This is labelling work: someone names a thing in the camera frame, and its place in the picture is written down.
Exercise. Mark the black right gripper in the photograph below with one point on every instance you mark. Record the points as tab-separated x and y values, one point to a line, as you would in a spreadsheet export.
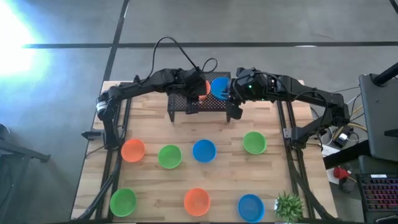
234	111

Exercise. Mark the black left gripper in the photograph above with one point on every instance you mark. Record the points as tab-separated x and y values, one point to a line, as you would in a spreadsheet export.
192	107

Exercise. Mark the small orange plastic bowl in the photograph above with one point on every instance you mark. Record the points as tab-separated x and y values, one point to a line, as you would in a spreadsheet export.
196	202
133	150
206	90

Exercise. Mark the small blue plastic bowl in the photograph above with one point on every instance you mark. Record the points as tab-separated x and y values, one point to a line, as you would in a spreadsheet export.
204	151
219	88
251	208

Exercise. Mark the small green plastic bowl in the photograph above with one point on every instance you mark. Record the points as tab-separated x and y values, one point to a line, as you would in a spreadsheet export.
123	202
254	142
169	156

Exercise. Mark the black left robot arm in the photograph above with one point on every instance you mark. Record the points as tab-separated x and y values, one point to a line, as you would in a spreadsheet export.
140	84

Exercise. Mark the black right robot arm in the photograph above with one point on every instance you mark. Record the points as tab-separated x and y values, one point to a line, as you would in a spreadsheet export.
311	93

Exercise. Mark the black perforated metal rack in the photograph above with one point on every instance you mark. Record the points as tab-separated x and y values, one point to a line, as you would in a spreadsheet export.
177	104

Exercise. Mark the white paper sheet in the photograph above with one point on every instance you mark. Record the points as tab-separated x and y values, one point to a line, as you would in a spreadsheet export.
329	151

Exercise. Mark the small green potted plant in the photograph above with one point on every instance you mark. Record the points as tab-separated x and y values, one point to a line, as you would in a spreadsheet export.
289	207

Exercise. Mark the white power adapter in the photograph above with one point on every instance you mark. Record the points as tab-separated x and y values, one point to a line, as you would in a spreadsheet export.
343	137

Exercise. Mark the black desk edge bar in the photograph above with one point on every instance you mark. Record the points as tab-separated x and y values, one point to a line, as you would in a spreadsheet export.
348	155

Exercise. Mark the small red object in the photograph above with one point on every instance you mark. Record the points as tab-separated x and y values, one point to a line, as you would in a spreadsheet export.
340	173

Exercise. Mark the grey laptop lid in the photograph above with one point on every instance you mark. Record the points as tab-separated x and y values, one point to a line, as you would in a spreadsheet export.
382	124

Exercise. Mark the dark grey case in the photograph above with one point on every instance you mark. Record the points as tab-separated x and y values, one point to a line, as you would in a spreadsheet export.
379	165

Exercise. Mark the black backlit keyboard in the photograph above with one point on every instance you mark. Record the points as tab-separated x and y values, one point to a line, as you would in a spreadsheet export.
379	193

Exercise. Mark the black metal stand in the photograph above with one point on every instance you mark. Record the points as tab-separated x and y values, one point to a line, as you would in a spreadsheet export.
25	153

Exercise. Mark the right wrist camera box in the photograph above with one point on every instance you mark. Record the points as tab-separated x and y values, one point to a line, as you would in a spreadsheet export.
252	88

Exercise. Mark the black aluminium rig frame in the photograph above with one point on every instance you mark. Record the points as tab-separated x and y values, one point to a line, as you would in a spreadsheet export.
115	174

